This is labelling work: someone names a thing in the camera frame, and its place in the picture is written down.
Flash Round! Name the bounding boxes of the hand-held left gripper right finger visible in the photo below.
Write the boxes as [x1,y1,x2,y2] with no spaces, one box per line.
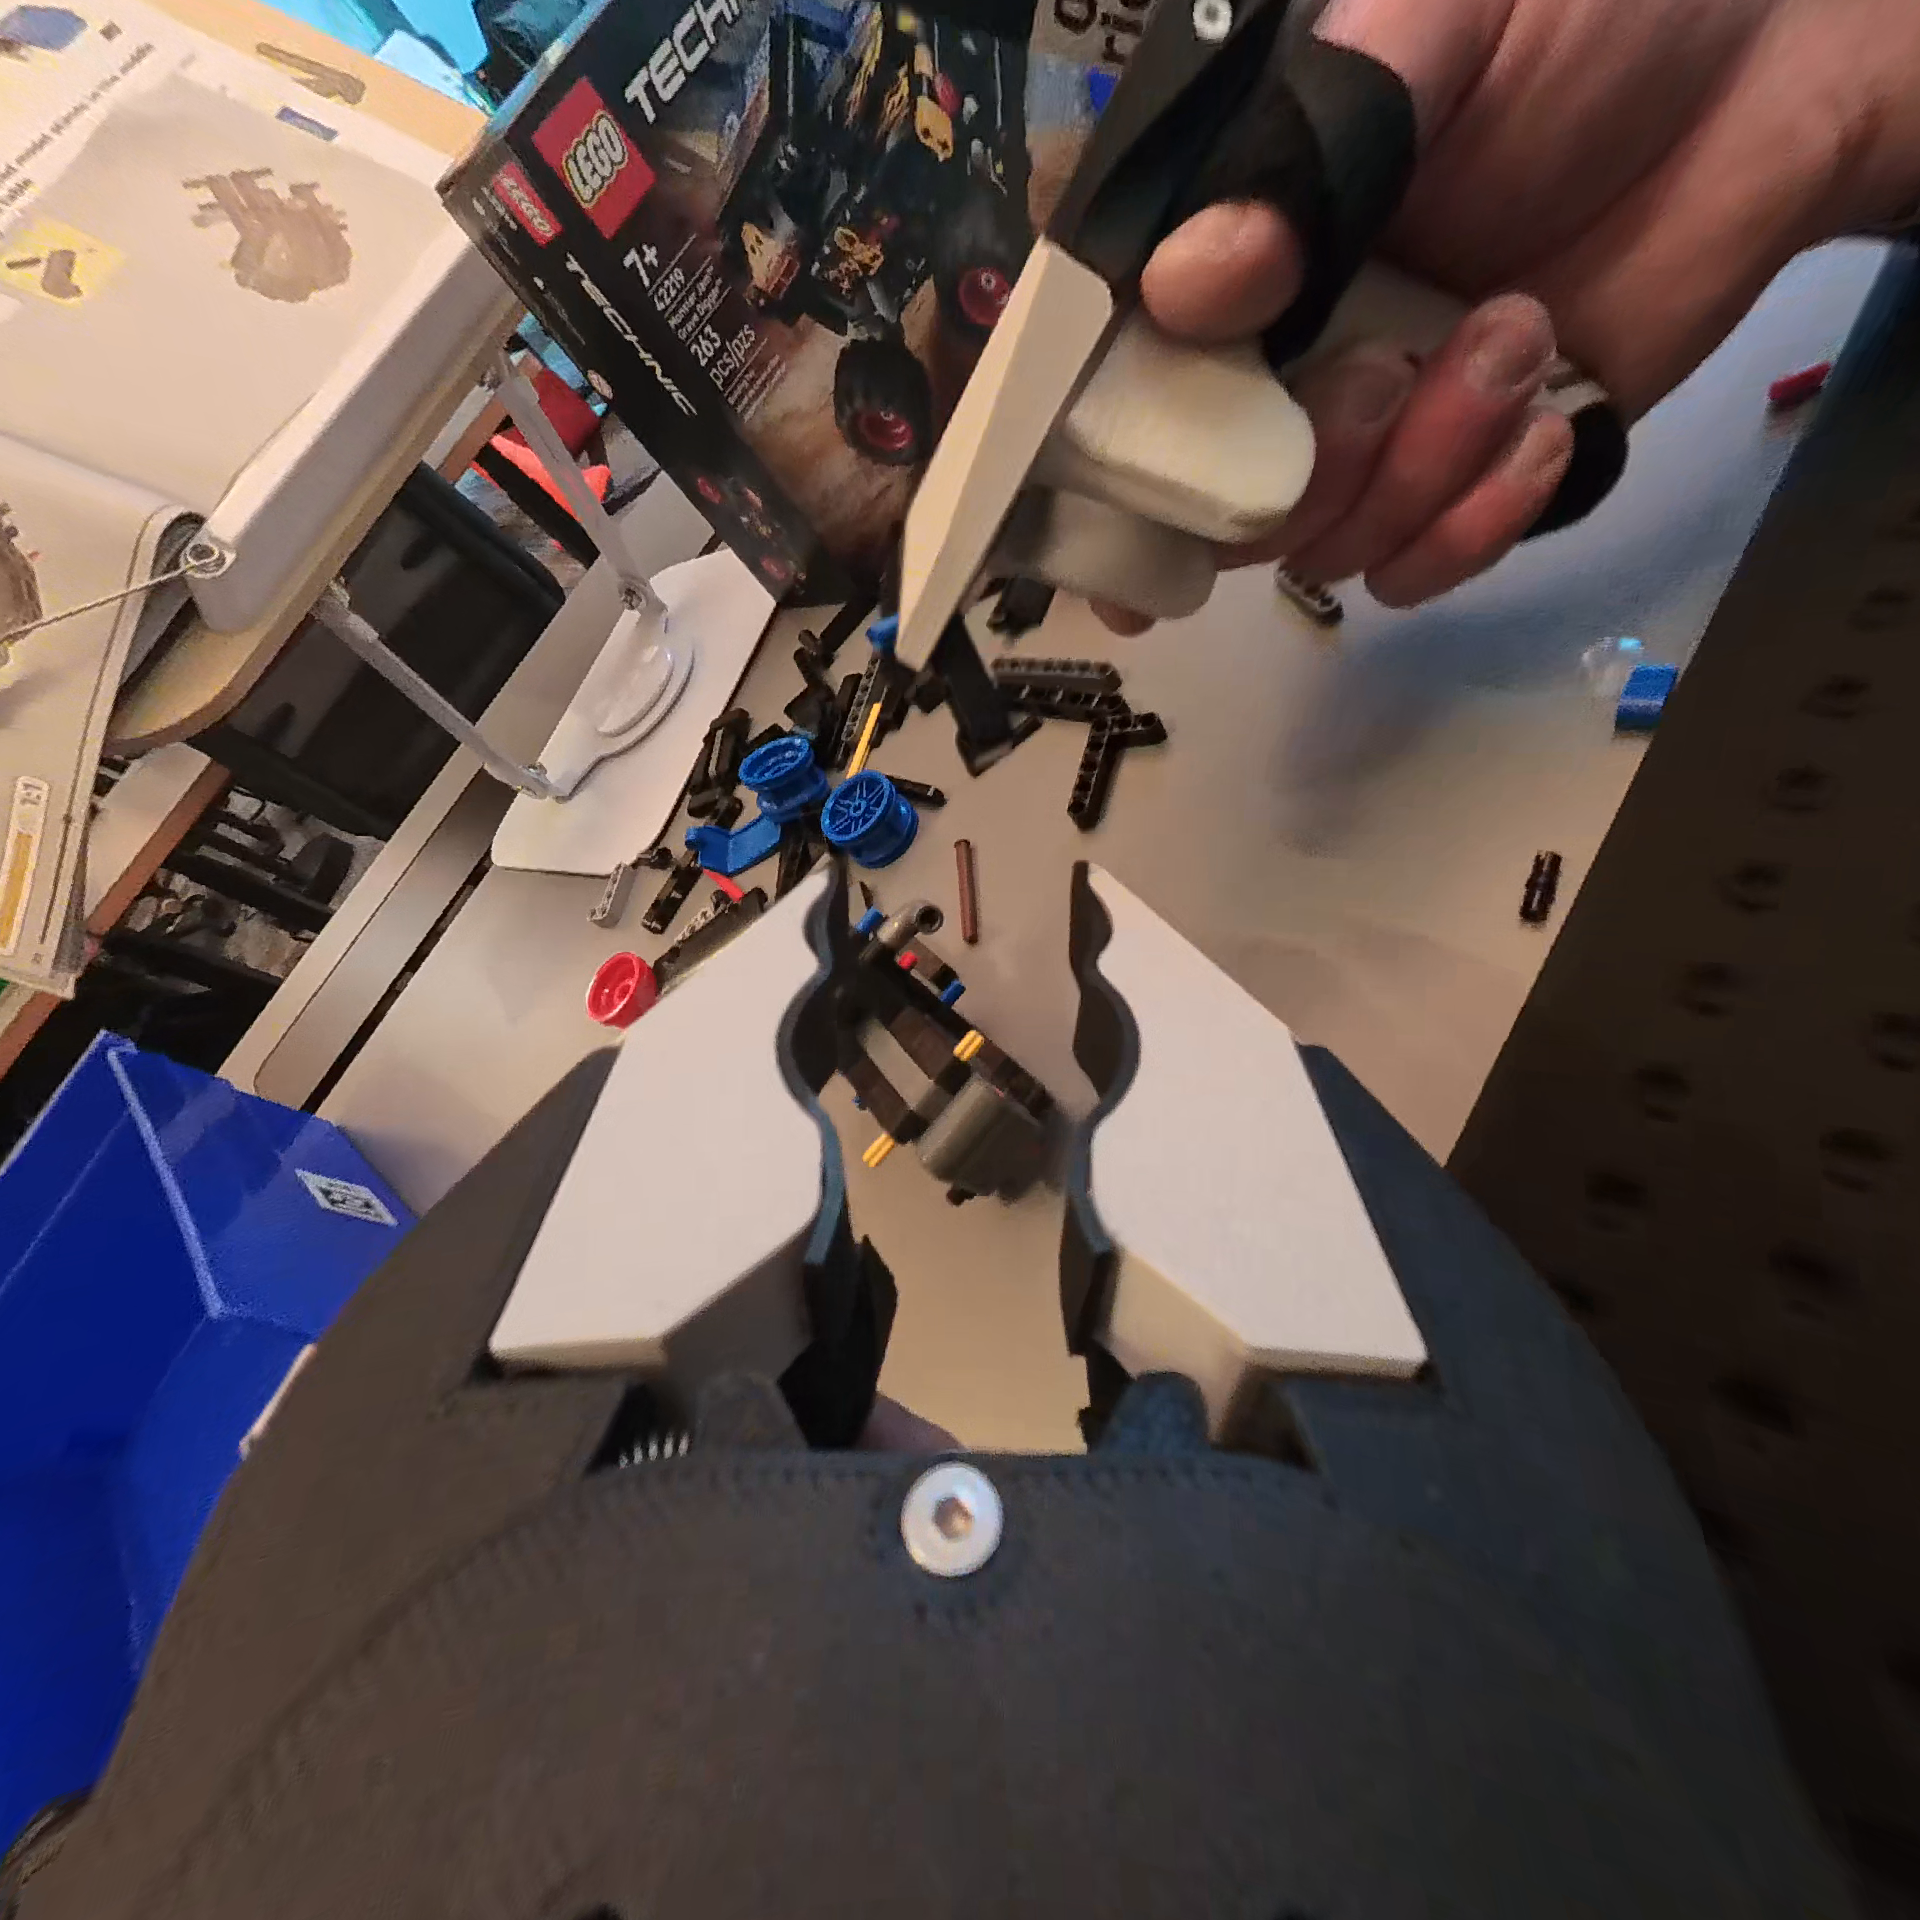
[1056,863,1431,1449]

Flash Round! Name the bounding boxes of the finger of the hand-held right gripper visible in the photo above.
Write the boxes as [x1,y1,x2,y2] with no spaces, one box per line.
[890,238,1123,677]

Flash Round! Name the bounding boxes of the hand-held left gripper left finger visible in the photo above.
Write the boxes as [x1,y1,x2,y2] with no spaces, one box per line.
[490,866,903,1452]

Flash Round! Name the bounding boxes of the yellow toy axle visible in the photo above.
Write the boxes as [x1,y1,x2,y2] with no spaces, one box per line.
[863,1029,985,1172]

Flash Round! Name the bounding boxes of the partly built toy chassis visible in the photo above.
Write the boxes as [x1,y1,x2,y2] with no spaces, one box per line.
[833,900,1059,1209]

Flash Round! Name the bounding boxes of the instruction booklet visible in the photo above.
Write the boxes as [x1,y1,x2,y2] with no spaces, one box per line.
[0,66,482,998]

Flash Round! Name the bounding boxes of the person's right hand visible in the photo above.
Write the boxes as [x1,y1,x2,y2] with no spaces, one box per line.
[1140,0,1920,633]

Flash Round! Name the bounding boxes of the printed toy truck box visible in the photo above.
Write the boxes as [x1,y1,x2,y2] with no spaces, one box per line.
[440,0,1144,602]

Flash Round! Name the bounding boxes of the pile of black toy beams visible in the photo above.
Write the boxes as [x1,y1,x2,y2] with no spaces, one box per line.
[639,575,1172,985]

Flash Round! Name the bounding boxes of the blue spoked toy wheel rim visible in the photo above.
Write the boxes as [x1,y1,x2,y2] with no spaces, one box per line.
[821,772,916,868]

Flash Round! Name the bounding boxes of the blue storage bin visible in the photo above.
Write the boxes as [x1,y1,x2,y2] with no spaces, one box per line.
[0,1030,415,1818]

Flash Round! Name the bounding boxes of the printed instruction sheet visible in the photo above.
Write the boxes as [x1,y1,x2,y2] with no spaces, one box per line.
[0,0,377,197]

